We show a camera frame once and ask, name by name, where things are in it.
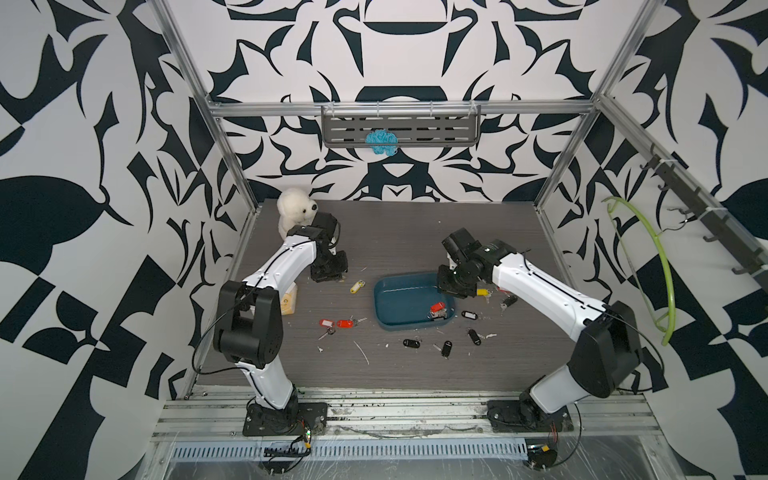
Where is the teal plastic storage box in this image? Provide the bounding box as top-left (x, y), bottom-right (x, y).
top-left (373, 272), bottom-right (456, 331)

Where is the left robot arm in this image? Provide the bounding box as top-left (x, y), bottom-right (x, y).
top-left (212, 212), bottom-right (348, 411)

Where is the white slotted cable duct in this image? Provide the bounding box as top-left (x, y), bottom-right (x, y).
top-left (171, 437), bottom-right (527, 462)

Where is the long yellow key tag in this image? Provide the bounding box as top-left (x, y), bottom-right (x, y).
top-left (350, 280), bottom-right (366, 294)

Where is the yellow sponge packet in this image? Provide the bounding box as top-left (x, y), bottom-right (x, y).
top-left (280, 282), bottom-right (298, 316)

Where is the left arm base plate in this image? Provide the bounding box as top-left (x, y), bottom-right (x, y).
top-left (242, 401), bottom-right (328, 437)

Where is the teal scrunchie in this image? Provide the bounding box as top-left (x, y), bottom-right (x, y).
top-left (365, 129), bottom-right (399, 157)

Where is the dark wall hook rail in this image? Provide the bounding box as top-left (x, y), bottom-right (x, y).
top-left (640, 144), bottom-right (767, 290)

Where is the white teddy bear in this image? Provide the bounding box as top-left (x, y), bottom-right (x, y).
top-left (276, 188), bottom-right (318, 239)

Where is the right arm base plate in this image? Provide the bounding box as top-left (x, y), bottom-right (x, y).
top-left (486, 400), bottom-right (574, 433)

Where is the grey slotted wall shelf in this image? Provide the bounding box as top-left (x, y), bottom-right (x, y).
top-left (320, 105), bottom-right (481, 148)

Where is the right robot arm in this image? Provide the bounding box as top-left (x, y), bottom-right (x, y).
top-left (437, 228), bottom-right (642, 424)

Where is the green hose loop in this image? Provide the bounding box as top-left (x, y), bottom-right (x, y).
top-left (601, 195), bottom-right (680, 347)

